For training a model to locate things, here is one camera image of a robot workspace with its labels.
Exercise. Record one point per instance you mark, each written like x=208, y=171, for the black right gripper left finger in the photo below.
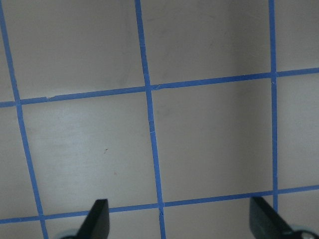
x=97, y=223

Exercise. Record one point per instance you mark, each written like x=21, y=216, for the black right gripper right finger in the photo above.
x=265, y=222

